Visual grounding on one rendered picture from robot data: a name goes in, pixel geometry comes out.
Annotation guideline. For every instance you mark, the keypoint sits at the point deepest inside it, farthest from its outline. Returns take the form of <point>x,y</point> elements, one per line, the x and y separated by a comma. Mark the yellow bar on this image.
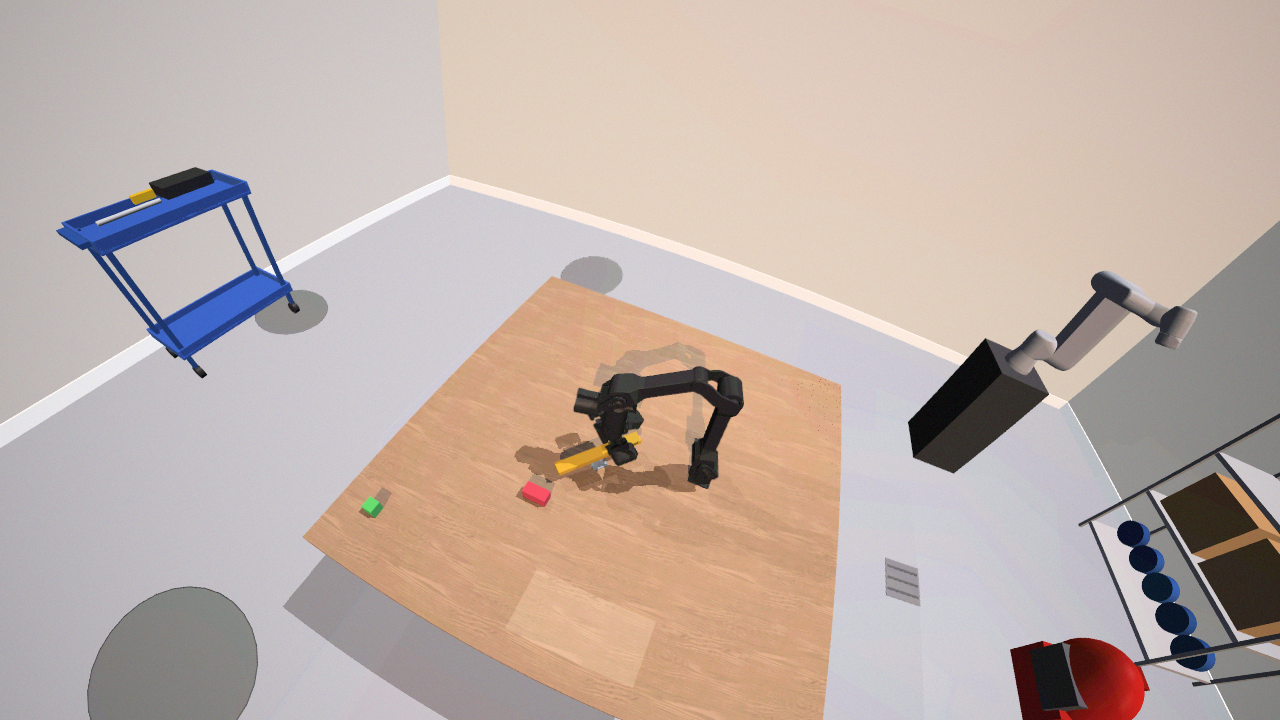
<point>589,456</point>

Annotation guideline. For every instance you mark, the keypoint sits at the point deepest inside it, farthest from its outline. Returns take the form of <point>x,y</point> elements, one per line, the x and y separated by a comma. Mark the red rectangular block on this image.
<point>536,493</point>

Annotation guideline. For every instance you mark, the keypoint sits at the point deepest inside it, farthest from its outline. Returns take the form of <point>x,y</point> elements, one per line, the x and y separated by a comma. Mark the green cube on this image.
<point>372,507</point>

